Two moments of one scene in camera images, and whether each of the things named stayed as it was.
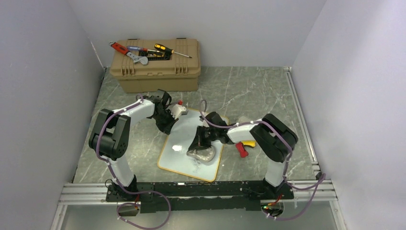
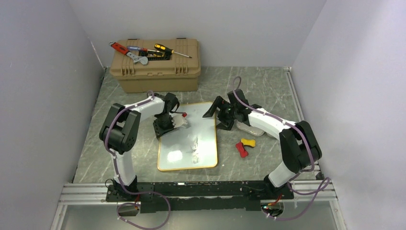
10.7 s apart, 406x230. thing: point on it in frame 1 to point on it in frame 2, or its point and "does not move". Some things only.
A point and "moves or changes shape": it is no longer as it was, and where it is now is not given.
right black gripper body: [210, 136] to [227, 111]
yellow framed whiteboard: [173, 155] moves or changes shape
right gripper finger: [198, 142] to [216, 104]
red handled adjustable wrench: [143, 60] does not move
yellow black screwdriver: [168, 50] does not move
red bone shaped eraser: [240, 146] does not move
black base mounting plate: [197, 196] does not move
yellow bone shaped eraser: [252, 143] does not move
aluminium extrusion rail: [96, 192] does not move
